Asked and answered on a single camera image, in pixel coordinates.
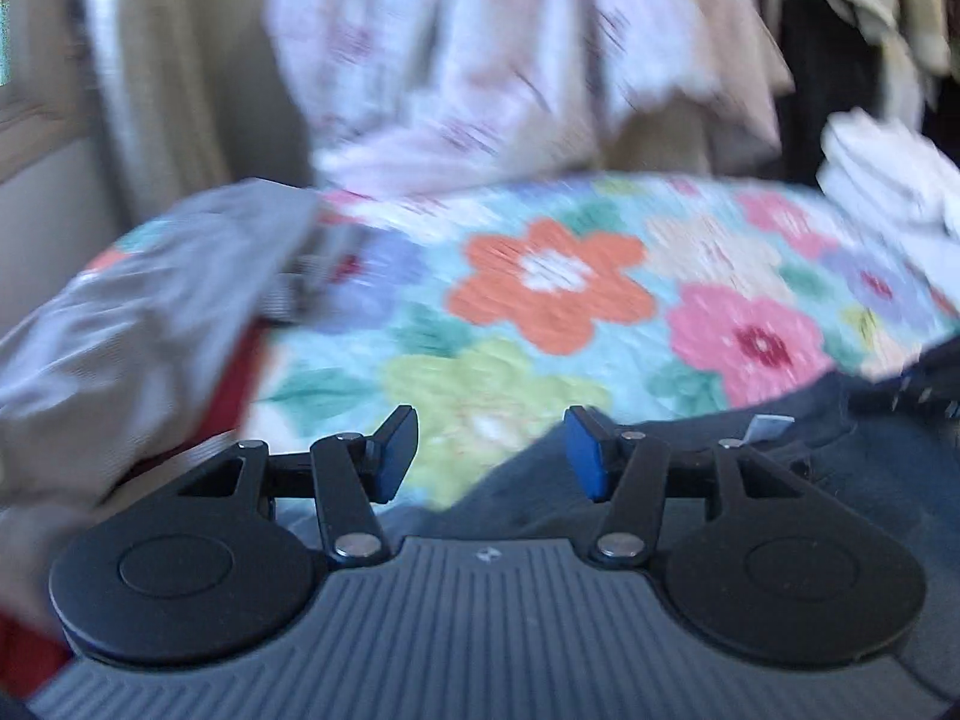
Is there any floral quilt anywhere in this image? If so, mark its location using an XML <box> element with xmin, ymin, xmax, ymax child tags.
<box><xmin>82</xmin><ymin>172</ymin><xmax>960</xmax><ymax>511</ymax></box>

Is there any pink white printed blanket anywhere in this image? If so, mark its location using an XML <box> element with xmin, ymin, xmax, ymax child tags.
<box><xmin>266</xmin><ymin>0</ymin><xmax>796</xmax><ymax>200</ymax></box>

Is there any white printed cloth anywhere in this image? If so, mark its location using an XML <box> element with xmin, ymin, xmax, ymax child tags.
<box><xmin>816</xmin><ymin>109</ymin><xmax>960</xmax><ymax>237</ymax></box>

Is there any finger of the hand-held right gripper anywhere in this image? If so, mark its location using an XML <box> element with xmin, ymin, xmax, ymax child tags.
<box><xmin>892</xmin><ymin>349</ymin><xmax>960</xmax><ymax>421</ymax></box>

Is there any dark red garment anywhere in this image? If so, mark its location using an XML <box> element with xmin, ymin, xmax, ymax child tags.
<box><xmin>0</xmin><ymin>322</ymin><xmax>272</xmax><ymax>698</ymax></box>

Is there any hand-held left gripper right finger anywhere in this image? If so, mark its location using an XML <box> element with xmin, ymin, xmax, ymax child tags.
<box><xmin>564</xmin><ymin>405</ymin><xmax>818</xmax><ymax>567</ymax></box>

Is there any beige curtain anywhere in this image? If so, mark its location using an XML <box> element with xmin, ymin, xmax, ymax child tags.
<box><xmin>75</xmin><ymin>0</ymin><xmax>316</xmax><ymax>218</ymax></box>

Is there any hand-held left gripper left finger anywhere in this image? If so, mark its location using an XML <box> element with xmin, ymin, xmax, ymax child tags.
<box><xmin>176</xmin><ymin>405</ymin><xmax>419</xmax><ymax>567</ymax></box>

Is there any light grey garment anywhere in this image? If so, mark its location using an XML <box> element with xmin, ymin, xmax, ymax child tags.
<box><xmin>0</xmin><ymin>178</ymin><xmax>325</xmax><ymax>620</ymax></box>

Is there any dark grey garment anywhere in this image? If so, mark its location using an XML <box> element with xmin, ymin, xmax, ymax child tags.
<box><xmin>375</xmin><ymin>371</ymin><xmax>960</xmax><ymax>691</ymax></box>

